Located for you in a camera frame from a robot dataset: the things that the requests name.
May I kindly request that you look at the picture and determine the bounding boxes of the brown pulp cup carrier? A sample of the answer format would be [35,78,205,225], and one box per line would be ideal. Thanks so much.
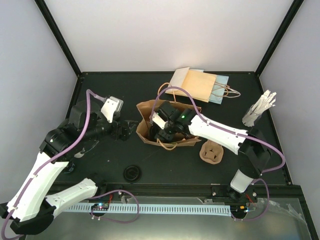
[199,140,224,165]

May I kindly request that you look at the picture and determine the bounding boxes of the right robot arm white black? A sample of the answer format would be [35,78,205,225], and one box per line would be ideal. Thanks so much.
[150,108,272,202]

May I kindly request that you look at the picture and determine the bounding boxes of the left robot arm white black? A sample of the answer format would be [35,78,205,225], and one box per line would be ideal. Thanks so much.
[0,96,135,238]

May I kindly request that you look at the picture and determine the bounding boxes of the black coffee lid near bag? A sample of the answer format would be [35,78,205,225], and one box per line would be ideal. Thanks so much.
[123,165,142,183]

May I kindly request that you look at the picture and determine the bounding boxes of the stacked paper cups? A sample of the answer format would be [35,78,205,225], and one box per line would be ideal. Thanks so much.
[74,148,86,159]

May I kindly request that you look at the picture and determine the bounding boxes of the flat white paper bag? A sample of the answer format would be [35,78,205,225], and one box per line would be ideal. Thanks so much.
[165,67,190,96]

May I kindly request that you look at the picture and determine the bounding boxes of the flat blue paper bag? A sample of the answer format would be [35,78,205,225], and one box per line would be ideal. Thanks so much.
[209,75,229,104]

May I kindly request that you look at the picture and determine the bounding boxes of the glass with white stirrers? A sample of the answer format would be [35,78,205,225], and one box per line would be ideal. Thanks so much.
[242,90,277,127]

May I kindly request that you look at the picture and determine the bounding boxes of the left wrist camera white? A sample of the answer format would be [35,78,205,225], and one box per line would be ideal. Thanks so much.
[100,96,124,124]

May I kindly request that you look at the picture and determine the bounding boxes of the blue slotted cable duct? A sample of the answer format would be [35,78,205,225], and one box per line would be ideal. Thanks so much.
[65,202,232,217]

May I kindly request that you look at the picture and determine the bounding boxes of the left black frame post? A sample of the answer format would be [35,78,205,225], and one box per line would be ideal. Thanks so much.
[34,0,82,77]

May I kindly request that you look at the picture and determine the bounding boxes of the black frame post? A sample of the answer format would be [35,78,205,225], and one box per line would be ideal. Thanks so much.
[34,0,82,77]
[255,0,304,77]

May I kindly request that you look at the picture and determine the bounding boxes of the black front mounting rail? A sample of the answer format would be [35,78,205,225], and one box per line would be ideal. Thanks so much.
[96,182,305,203]

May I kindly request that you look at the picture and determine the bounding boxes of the right black frame post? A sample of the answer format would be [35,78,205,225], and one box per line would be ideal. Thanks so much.
[255,0,304,77]

